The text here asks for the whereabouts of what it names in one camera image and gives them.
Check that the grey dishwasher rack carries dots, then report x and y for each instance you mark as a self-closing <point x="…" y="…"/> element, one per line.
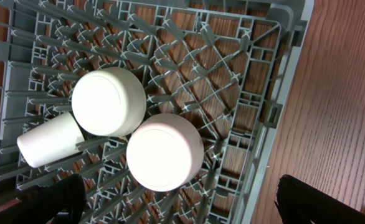
<point x="227" y="66"/>

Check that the white cup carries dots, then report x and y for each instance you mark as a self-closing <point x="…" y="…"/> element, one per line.
<point x="50" y="141"/>

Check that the white bowl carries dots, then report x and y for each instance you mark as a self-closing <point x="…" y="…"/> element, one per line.
<point x="109" y="102"/>

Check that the small white plate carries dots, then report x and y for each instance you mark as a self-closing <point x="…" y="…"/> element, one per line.
<point x="165" y="152"/>

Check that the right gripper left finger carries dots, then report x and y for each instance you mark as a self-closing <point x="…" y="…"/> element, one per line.
<point x="63" y="202"/>

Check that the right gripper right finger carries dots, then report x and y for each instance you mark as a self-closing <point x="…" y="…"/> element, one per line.
<point x="298" y="202"/>

